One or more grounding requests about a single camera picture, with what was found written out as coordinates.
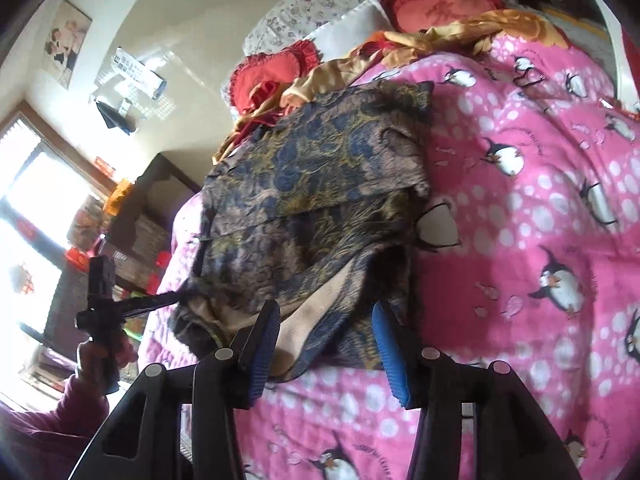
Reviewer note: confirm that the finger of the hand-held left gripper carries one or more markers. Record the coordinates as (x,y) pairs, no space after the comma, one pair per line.
(150,302)

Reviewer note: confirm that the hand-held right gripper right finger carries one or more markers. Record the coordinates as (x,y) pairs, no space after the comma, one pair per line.
(395,355)

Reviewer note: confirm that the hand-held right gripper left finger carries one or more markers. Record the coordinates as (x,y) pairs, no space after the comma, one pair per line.
(262,355)

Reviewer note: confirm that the dark floral patterned garment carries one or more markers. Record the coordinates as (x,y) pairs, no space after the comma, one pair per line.
(310,185)

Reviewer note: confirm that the person's left forearm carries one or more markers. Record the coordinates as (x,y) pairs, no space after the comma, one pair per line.
(50,425)

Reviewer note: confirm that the person's left hand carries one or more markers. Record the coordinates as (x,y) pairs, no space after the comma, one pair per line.
(90,360)

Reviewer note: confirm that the orange basket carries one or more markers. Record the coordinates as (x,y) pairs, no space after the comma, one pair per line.
(117,197)

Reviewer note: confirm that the dark wooden shelf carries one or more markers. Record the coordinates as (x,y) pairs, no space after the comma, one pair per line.
(150,195)

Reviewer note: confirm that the window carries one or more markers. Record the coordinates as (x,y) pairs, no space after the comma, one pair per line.
(30,200)

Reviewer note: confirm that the dark hanging cloth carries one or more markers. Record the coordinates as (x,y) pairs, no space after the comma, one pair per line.
(112,115)

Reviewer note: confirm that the pink penguin blanket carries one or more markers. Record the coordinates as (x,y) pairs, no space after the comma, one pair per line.
(525,210)

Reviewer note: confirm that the red heart pillow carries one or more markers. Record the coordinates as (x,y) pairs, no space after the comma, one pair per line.
(265,72)
(435,7)

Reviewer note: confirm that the golden red satin blanket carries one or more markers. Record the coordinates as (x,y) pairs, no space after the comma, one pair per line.
(450,35)

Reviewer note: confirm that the white pillow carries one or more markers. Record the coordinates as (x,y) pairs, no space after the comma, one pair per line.
(350,25)

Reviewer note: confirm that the white chair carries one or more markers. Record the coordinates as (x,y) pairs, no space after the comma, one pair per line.
(617,60)

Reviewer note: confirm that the red wall sign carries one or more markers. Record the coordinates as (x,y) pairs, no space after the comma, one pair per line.
(104,165)

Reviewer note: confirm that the wall calendar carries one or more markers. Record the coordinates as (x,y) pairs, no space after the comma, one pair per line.
(135,72)

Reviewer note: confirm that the wall poster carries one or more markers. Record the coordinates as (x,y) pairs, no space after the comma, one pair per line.
(65,42)

